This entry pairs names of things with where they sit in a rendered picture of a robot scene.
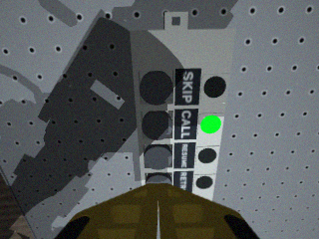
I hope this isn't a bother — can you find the grey operator panel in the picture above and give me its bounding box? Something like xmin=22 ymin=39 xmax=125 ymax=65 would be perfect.
xmin=130 ymin=12 xmax=236 ymax=201

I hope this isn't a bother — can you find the grey flat mat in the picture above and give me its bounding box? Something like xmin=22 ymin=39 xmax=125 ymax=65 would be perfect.
xmin=0 ymin=0 xmax=319 ymax=239

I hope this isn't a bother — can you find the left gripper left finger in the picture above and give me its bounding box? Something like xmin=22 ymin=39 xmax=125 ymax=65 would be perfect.
xmin=68 ymin=183 xmax=159 ymax=239

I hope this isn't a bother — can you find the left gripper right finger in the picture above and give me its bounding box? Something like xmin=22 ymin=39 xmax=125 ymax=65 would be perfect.
xmin=158 ymin=183 xmax=244 ymax=239

